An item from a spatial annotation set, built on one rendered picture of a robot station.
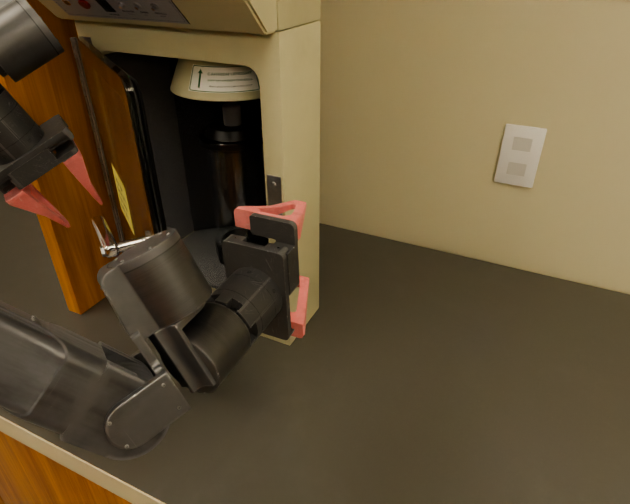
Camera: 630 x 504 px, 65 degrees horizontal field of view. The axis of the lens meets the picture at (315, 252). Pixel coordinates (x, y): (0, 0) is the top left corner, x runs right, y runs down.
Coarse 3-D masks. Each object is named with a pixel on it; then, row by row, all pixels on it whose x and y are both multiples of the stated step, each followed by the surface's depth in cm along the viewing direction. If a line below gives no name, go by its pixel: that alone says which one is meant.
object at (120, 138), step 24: (96, 72) 57; (120, 72) 47; (96, 96) 63; (120, 96) 48; (96, 120) 70; (120, 120) 52; (120, 144) 56; (144, 144) 48; (120, 168) 62; (144, 168) 49; (144, 192) 51; (120, 216) 76; (144, 216) 55
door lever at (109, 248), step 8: (96, 216) 61; (96, 224) 59; (104, 224) 59; (96, 232) 58; (104, 232) 57; (144, 232) 57; (104, 240) 56; (112, 240) 56; (128, 240) 56; (136, 240) 56; (104, 248) 55; (112, 248) 55; (120, 248) 56; (128, 248) 56; (104, 256) 55; (112, 256) 55
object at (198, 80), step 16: (192, 64) 66; (208, 64) 65; (224, 64) 64; (176, 80) 68; (192, 80) 66; (208, 80) 65; (224, 80) 65; (240, 80) 65; (256, 80) 66; (192, 96) 66; (208, 96) 65; (224, 96) 65; (240, 96) 65; (256, 96) 66
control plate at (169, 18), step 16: (112, 0) 56; (128, 0) 55; (144, 0) 54; (160, 0) 53; (96, 16) 61; (112, 16) 59; (128, 16) 58; (144, 16) 57; (160, 16) 56; (176, 16) 55
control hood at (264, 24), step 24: (48, 0) 61; (192, 0) 51; (216, 0) 50; (240, 0) 49; (264, 0) 51; (144, 24) 59; (168, 24) 57; (192, 24) 56; (216, 24) 54; (240, 24) 53; (264, 24) 52
